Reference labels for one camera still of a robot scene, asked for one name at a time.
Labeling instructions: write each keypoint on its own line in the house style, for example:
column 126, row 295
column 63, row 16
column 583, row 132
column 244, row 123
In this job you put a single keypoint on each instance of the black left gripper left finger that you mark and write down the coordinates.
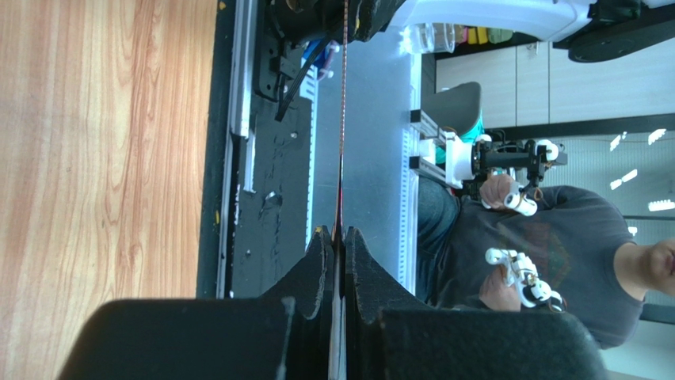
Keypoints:
column 306, row 292

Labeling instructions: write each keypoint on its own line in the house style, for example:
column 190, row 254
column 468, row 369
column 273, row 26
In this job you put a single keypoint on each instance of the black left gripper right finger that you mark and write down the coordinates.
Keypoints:
column 371, row 291

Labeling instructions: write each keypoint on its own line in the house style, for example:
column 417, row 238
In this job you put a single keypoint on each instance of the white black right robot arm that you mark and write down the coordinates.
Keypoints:
column 589, row 31

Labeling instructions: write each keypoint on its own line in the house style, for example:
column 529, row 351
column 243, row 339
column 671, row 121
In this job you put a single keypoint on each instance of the operator right hand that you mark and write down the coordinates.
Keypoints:
column 495, row 295

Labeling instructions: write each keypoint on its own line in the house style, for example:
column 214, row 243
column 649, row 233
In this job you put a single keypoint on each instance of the operator left hand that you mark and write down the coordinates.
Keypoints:
column 495, row 189

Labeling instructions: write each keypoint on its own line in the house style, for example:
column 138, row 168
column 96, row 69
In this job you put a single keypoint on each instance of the seated person grey shirt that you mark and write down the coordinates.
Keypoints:
column 578, row 241

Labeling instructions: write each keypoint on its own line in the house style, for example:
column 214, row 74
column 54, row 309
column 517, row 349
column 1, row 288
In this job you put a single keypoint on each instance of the clear plastic cup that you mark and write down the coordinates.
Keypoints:
column 429, row 38

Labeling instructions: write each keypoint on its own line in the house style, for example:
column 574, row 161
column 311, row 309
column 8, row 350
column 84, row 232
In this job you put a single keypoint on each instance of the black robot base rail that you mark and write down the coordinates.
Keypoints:
column 260, row 149

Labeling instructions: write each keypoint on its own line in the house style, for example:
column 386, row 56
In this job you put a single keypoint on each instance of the white teleoperation handle near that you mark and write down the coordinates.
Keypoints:
column 521, row 272

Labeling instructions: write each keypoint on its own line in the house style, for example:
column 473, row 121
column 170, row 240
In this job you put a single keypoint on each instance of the white black teleoperation handle far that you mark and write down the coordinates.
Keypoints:
column 467, row 162

